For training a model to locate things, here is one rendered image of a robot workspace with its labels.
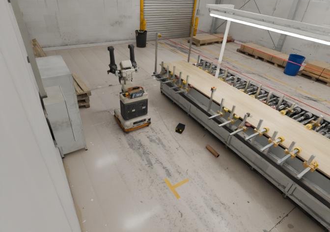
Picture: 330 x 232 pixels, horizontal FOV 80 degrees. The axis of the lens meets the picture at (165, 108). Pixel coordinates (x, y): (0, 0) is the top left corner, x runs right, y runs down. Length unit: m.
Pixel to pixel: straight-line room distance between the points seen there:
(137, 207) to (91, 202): 0.67
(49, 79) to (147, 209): 2.31
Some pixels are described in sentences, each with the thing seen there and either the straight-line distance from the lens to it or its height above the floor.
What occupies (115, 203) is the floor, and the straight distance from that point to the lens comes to 3.30.
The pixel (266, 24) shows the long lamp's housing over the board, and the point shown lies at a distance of 3.34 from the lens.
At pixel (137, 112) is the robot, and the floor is 0.43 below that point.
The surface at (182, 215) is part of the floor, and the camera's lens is 3.22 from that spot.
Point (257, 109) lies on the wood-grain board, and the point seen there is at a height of 0.90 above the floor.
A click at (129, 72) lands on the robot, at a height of 1.19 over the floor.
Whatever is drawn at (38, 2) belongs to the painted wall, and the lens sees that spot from 9.40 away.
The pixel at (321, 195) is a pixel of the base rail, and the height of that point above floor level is 0.70.
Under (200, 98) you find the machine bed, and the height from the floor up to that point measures 0.69.
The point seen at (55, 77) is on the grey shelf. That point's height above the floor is 1.53.
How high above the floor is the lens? 2.81
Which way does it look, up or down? 33 degrees down
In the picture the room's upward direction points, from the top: 5 degrees clockwise
